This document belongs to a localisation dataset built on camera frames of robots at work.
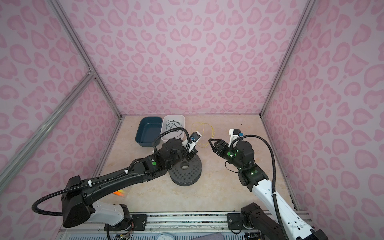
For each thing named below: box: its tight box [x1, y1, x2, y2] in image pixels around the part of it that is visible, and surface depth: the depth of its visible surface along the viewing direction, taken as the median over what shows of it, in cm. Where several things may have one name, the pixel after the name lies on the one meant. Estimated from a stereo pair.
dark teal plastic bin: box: [135, 116, 163, 147], surface depth 112 cm
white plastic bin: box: [160, 114, 186, 142], surface depth 115 cm
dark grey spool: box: [167, 154, 202, 187], surface depth 86 cm
